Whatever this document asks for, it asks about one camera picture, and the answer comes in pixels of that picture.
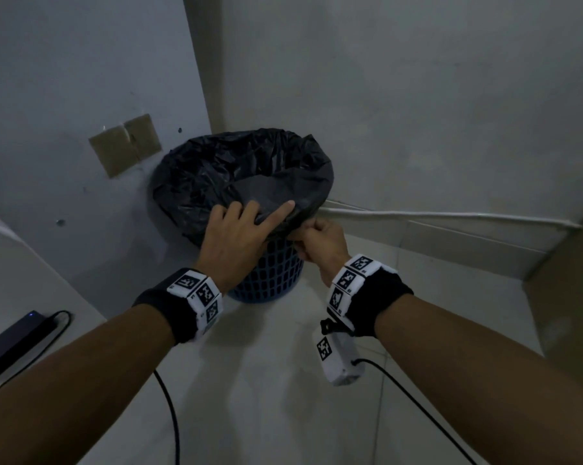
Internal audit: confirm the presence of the person's left hand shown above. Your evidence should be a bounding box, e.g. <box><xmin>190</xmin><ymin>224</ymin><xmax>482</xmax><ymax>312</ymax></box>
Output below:
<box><xmin>194</xmin><ymin>200</ymin><xmax>296</xmax><ymax>295</ymax></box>

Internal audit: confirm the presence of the person's right hand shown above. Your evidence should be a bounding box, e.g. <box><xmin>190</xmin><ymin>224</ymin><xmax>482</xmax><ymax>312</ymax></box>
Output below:
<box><xmin>293</xmin><ymin>217</ymin><xmax>353</xmax><ymax>287</ymax></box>

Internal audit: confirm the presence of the blue plastic waste basket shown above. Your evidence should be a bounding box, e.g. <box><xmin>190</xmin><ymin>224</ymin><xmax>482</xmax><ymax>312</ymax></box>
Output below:
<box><xmin>225</xmin><ymin>236</ymin><xmax>306</xmax><ymax>305</ymax></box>

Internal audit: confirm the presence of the new black trash bag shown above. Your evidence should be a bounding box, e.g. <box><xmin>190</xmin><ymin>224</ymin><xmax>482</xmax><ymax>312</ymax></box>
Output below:
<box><xmin>151</xmin><ymin>129</ymin><xmax>336</xmax><ymax>247</ymax></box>

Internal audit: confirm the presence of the person's right forearm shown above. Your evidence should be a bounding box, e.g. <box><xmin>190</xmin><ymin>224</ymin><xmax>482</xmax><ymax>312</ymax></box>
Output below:
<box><xmin>373</xmin><ymin>294</ymin><xmax>583</xmax><ymax>465</ymax></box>

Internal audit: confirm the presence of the person's left forearm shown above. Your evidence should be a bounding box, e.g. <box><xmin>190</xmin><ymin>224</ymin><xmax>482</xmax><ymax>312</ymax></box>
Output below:
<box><xmin>0</xmin><ymin>304</ymin><xmax>176</xmax><ymax>465</ymax></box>

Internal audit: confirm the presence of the right wristband with markers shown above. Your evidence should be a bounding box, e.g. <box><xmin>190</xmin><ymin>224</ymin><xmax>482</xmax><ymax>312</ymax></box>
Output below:
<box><xmin>326</xmin><ymin>254</ymin><xmax>415</xmax><ymax>340</ymax></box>

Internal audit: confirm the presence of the wristband with markers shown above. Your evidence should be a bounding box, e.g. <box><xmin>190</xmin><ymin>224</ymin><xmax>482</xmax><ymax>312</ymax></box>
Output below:
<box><xmin>132</xmin><ymin>268</ymin><xmax>224</xmax><ymax>346</ymax></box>
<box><xmin>326</xmin><ymin>254</ymin><xmax>415</xmax><ymax>340</ymax></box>

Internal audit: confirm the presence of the left wristband with markers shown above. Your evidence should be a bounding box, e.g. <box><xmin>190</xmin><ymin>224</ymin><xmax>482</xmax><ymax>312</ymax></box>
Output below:
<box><xmin>132</xmin><ymin>268</ymin><xmax>224</xmax><ymax>346</ymax></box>

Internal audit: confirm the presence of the narrow brown tape patch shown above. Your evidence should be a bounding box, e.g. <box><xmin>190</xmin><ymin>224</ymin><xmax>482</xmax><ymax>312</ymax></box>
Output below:
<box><xmin>123</xmin><ymin>113</ymin><xmax>164</xmax><ymax>160</ymax></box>

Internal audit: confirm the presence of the wide brown tape patch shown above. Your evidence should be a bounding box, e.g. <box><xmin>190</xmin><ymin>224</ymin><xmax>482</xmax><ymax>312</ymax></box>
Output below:
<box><xmin>88</xmin><ymin>126</ymin><xmax>142</xmax><ymax>179</ymax></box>

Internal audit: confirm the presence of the black power adapter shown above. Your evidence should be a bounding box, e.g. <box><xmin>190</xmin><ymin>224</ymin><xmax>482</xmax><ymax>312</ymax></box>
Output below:
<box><xmin>0</xmin><ymin>310</ymin><xmax>59</xmax><ymax>382</ymax></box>

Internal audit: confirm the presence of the brown cardboard box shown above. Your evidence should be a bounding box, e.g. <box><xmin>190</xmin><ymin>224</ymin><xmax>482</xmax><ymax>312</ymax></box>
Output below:
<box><xmin>523</xmin><ymin>207</ymin><xmax>583</xmax><ymax>398</ymax></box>

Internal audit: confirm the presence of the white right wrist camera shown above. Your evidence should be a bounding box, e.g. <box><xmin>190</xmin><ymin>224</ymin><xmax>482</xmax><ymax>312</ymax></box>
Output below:
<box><xmin>313</xmin><ymin>318</ymin><xmax>368</xmax><ymax>387</ymax></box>

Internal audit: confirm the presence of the white wall cable conduit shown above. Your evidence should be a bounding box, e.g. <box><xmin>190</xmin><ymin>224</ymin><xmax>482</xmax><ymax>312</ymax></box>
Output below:
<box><xmin>320</xmin><ymin>203</ymin><xmax>583</xmax><ymax>231</ymax></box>

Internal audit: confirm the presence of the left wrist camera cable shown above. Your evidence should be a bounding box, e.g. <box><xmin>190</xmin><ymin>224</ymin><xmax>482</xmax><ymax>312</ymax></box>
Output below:
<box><xmin>153</xmin><ymin>370</ymin><xmax>182</xmax><ymax>465</ymax></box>

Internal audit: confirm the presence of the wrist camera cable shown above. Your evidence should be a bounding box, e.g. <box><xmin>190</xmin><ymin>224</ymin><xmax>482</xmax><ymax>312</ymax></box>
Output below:
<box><xmin>351</xmin><ymin>358</ymin><xmax>479</xmax><ymax>465</ymax></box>
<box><xmin>153</xmin><ymin>370</ymin><xmax>182</xmax><ymax>465</ymax></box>

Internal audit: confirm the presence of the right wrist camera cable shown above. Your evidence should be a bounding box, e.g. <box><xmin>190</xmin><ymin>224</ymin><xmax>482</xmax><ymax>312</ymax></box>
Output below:
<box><xmin>351</xmin><ymin>358</ymin><xmax>479</xmax><ymax>465</ymax></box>

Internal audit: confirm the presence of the black adapter cable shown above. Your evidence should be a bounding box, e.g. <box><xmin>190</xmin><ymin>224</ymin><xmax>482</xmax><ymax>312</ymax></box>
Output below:
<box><xmin>0</xmin><ymin>309</ymin><xmax>73</xmax><ymax>398</ymax></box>

